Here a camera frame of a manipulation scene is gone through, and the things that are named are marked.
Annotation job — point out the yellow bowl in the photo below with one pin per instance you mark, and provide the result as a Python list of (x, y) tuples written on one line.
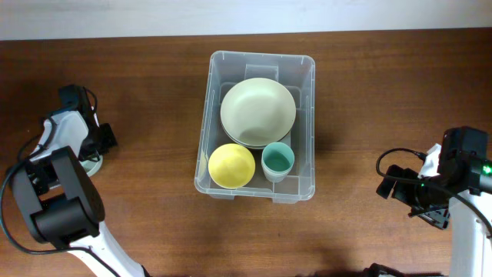
[(231, 166)]

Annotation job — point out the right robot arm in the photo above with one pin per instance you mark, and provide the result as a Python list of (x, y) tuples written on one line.
[(452, 187)]

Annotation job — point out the blue bowl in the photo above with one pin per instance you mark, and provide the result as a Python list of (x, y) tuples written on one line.
[(257, 137)]

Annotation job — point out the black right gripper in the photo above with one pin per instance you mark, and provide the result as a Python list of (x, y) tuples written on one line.
[(439, 217)]

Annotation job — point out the cream bowl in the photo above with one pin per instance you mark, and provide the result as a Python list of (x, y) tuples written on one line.
[(258, 102)]

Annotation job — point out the clear plastic storage bin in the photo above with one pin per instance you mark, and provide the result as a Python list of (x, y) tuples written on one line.
[(297, 74)]

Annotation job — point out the green cup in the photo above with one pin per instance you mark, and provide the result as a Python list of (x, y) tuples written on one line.
[(277, 160)]

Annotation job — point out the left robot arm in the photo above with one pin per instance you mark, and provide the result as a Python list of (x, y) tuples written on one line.
[(53, 190)]

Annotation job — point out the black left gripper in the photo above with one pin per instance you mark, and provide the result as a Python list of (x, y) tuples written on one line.
[(113, 141)]

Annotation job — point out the white bowl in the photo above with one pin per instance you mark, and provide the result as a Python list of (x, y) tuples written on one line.
[(91, 167)]

